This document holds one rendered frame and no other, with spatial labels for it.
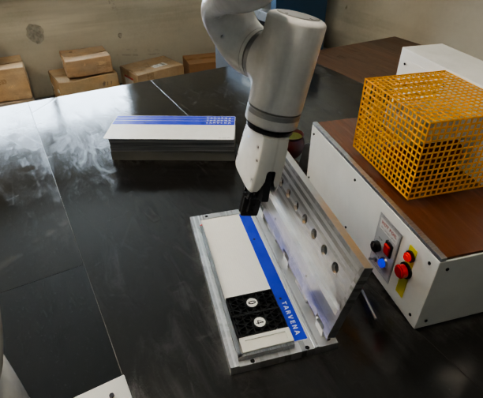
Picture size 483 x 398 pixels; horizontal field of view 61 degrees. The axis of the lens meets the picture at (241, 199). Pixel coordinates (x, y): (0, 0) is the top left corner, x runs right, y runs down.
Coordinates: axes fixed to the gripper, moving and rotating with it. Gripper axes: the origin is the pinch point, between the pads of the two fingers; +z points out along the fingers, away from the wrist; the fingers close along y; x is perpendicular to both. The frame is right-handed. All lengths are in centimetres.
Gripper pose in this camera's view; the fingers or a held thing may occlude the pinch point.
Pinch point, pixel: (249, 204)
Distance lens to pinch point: 72.6
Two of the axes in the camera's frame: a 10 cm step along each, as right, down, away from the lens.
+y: 2.6, 5.7, -7.8
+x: 9.5, 0.1, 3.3
